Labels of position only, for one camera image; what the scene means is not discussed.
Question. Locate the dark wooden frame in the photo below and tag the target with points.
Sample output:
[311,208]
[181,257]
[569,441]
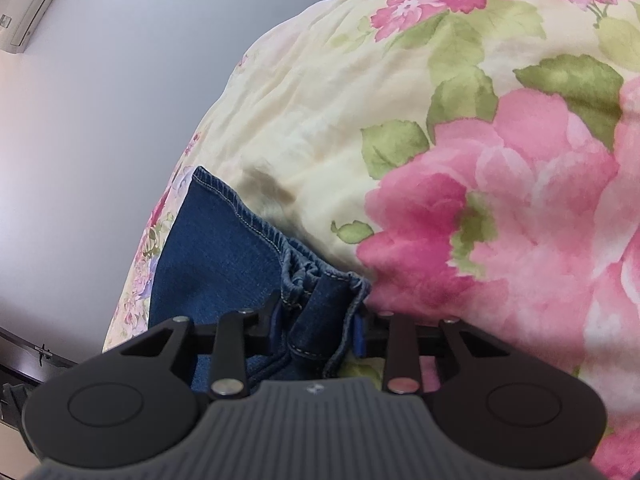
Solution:
[25,365]

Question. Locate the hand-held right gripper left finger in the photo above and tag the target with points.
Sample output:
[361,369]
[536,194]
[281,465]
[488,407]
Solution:
[262,322]

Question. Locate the blue denim pants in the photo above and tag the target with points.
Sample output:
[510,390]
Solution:
[225,260]

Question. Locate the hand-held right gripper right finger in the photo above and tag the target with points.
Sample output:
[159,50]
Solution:
[357,335]

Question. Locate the floral yellow blanket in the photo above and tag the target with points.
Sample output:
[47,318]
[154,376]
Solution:
[500,160]

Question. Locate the white air conditioner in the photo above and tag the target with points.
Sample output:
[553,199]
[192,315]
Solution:
[35,5]

